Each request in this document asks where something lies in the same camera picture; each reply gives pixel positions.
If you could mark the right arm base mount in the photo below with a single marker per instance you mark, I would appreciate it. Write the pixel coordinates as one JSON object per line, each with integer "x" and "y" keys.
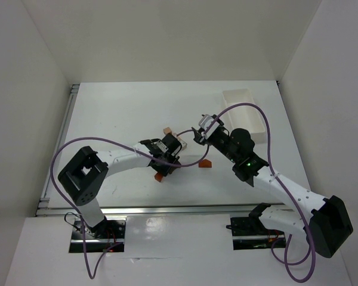
{"x": 248, "y": 233}

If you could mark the aluminium left rail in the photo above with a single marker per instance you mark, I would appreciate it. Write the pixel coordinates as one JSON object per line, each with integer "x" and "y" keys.
{"x": 44, "y": 199}

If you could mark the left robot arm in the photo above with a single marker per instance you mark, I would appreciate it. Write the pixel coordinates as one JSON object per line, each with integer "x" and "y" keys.
{"x": 85, "y": 173}

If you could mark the orange triangular roof block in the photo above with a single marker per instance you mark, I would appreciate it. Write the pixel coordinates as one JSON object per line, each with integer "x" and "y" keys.
{"x": 205, "y": 163}

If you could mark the long light wood block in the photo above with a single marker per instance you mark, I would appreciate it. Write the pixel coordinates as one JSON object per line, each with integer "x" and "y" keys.
{"x": 183, "y": 143}

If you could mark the orange arch block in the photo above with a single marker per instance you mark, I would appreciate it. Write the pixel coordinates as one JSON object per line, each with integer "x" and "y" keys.
{"x": 159, "y": 177}

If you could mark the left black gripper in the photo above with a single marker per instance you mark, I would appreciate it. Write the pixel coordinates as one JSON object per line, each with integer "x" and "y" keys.
{"x": 166, "y": 168}

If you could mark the white plastic bin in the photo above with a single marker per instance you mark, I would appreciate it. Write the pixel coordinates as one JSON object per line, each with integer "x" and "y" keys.
{"x": 245, "y": 117}

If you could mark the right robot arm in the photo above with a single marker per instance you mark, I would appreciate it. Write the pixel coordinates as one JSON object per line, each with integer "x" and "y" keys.
{"x": 325, "y": 221}

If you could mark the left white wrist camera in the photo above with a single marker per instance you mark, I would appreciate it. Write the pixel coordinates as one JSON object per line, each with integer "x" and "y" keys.
{"x": 160, "y": 145}

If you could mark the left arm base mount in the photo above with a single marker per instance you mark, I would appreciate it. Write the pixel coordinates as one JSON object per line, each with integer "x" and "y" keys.
{"x": 112, "y": 238}

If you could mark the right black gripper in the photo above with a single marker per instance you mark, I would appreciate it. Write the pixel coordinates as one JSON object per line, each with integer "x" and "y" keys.
{"x": 203, "y": 136}

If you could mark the aluminium rail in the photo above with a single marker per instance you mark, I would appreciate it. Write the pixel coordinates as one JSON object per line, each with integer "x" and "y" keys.
{"x": 168, "y": 210}
{"x": 44, "y": 199}

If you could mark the aluminium front rail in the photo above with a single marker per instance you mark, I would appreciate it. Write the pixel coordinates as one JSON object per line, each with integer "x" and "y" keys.
{"x": 168, "y": 210}

